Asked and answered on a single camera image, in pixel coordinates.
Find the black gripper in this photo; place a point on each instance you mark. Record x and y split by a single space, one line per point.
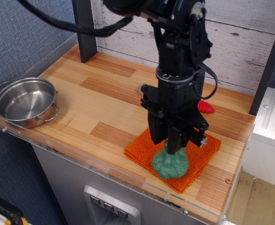
173 112

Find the green toy broccoli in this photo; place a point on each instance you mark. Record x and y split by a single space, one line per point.
170 166

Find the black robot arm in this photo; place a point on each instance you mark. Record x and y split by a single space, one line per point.
183 46

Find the orange knitted rag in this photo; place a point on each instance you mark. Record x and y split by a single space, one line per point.
142 151

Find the silver dispenser button panel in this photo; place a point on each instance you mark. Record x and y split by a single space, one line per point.
105 209

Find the white toy sink unit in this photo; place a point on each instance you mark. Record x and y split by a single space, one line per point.
259 156

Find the grey toy fridge cabinet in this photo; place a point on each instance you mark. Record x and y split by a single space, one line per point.
68 177

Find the yellow object at corner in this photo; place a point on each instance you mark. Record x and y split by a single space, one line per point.
17 221

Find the red handled metal spoon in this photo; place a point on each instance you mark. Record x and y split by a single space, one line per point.
203 106

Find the clear acrylic guard rail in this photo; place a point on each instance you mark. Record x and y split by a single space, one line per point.
100 116

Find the right dark grey post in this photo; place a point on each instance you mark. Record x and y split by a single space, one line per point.
264 81

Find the dark grey post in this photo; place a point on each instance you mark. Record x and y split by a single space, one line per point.
83 16
264 81

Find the left dark grey post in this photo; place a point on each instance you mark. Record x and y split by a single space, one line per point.
83 16

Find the steel pot with handles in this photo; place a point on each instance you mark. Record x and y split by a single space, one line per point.
28 102

